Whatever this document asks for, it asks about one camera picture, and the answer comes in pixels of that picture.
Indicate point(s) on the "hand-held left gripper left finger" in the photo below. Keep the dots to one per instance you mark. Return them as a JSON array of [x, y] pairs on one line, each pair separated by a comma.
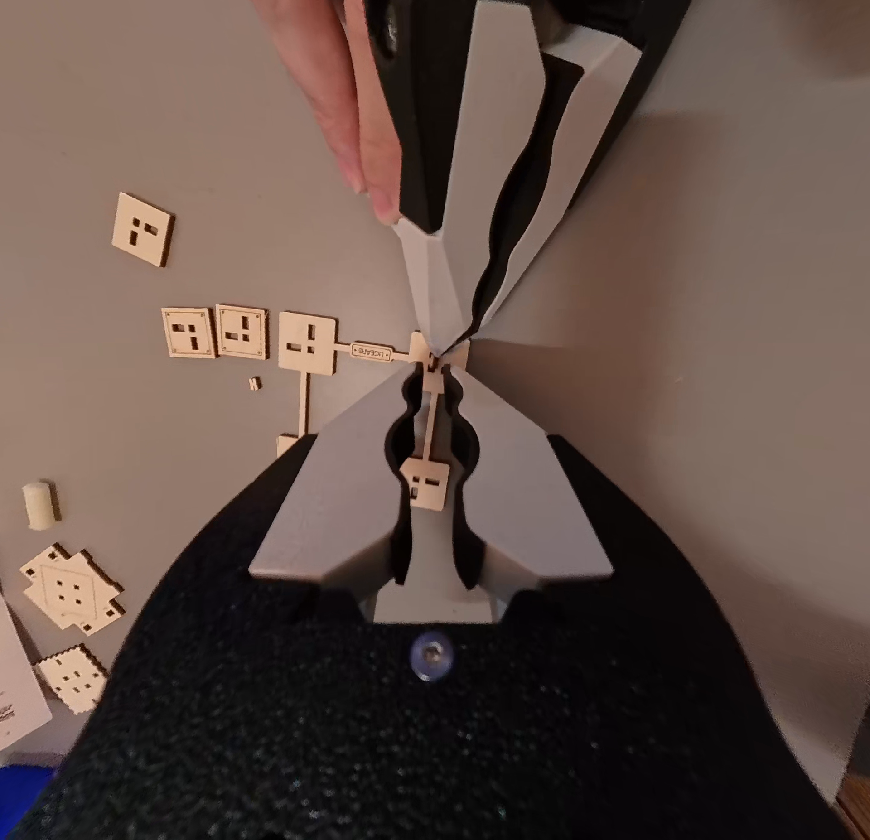
[[326, 507]]

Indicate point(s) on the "grey desk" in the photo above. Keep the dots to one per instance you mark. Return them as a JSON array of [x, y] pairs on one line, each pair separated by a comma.
[[680, 310]]

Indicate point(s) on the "toothed square wooden plate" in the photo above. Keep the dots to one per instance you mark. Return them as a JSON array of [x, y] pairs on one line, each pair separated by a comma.
[[54, 667]]

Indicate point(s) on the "assembly instruction sheet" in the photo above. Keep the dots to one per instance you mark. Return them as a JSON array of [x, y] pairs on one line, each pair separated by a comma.
[[17, 677]]

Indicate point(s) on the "white wax stick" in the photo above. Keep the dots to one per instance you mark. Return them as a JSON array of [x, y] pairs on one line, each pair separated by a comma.
[[39, 507]]

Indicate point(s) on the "plain square wooden tile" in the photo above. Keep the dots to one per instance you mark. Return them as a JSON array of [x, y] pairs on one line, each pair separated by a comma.
[[126, 208]]

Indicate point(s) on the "cross-shaped wooden plate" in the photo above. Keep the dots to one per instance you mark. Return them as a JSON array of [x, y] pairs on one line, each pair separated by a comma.
[[71, 568]]

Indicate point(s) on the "bordered square wooden tile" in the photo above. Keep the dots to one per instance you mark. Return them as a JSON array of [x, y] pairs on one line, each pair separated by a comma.
[[207, 334], [255, 344]]

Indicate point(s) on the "person's right hand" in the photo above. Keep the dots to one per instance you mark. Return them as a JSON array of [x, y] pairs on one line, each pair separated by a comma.
[[326, 72]]

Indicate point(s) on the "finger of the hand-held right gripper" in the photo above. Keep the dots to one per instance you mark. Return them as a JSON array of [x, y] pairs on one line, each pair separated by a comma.
[[591, 119], [489, 106]]

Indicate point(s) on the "wooden frame of square parts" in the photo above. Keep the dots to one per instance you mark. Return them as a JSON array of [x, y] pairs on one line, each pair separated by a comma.
[[325, 361]]

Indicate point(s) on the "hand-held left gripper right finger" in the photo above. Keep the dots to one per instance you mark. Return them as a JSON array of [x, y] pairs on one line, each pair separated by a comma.
[[530, 514]]

